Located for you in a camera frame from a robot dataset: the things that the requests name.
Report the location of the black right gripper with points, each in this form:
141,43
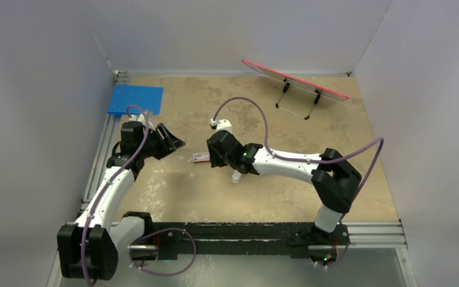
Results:
216,161

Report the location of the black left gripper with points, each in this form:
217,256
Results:
168,144

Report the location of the red white staple box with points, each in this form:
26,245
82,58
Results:
201,157

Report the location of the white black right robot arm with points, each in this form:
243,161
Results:
335,180

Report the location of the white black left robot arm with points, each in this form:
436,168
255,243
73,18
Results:
106,198

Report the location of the white stapler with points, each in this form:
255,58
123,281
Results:
236,177

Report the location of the blue plastic board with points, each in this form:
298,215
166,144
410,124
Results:
148,98

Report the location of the red tablet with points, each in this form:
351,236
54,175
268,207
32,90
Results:
326,92

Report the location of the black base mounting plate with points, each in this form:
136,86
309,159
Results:
298,240

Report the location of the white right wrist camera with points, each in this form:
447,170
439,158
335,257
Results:
217,125

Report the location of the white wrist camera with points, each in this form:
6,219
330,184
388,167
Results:
217,125
144,120

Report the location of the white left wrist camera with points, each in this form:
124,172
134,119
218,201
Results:
144,120

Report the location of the aluminium left rail frame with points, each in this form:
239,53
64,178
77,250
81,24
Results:
103,151

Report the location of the aluminium rail frame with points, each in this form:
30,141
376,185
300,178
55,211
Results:
376,256
103,151

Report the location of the black wire tablet stand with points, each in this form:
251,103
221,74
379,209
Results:
298,99

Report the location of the aluminium front rail frame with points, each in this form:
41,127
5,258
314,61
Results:
376,256

